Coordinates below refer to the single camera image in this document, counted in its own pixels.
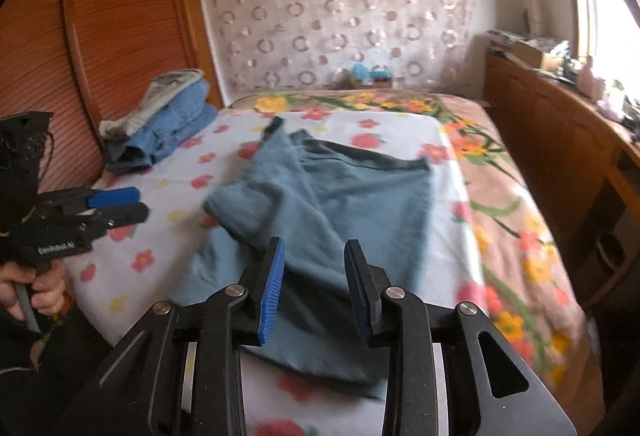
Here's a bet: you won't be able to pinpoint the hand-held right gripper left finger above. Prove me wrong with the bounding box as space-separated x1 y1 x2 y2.
52 236 287 436

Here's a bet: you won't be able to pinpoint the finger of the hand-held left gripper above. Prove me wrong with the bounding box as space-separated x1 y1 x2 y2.
82 202 151 231
47 186 141 213

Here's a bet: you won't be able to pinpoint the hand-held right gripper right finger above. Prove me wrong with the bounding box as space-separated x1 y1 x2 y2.
344 239 576 436

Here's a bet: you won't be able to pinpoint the teal pants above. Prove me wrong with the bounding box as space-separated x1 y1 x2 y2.
172 116 436 400

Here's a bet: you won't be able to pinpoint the person's left forearm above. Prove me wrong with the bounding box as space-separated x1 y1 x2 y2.
0 301 115 436

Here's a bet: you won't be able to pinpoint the folded khaki pants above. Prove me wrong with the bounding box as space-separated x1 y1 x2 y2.
97 68 207 140

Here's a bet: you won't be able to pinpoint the person's left hand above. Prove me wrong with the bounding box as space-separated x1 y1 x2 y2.
0 260 69 318

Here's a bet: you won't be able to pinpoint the folded blue jeans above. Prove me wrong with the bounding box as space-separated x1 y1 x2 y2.
102 81 219 176

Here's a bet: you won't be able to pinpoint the white floral bedsheet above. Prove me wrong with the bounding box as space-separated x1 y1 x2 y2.
65 108 501 436

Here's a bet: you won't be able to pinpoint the floral pillow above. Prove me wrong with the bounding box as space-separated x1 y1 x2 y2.
225 88 592 398

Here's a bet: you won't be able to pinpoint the wooden ribbed headboard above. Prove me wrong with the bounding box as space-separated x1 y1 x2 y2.
0 0 224 189

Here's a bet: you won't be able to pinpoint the small printed carton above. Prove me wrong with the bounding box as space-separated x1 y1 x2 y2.
352 77 396 90

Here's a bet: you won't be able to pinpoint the teal plastic bag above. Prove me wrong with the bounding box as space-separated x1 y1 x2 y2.
350 62 393 81

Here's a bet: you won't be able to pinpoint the dark chair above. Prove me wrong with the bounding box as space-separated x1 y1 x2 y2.
575 168 640 317

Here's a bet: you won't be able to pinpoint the long wooden cabinet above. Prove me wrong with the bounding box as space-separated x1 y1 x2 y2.
482 52 640 317

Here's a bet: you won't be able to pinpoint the stack of papers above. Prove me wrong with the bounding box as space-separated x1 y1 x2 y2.
486 30 526 56

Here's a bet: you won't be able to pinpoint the open cardboard box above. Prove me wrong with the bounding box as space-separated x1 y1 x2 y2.
510 38 564 70

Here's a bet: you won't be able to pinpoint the ring patterned wall curtain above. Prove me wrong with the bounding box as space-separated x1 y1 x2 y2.
195 0 496 93

